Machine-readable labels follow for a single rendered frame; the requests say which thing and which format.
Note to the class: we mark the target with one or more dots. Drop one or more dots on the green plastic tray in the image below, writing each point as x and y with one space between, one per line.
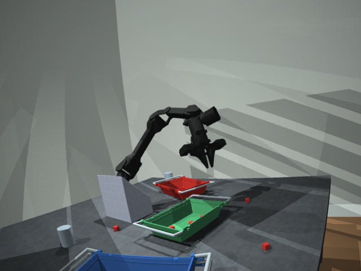
180 215

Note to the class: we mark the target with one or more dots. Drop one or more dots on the grey cylinder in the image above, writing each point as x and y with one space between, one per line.
66 236
168 175

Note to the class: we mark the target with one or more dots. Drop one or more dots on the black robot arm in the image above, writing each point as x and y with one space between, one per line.
194 118

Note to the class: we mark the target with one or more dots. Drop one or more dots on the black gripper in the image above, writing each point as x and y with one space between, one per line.
202 142

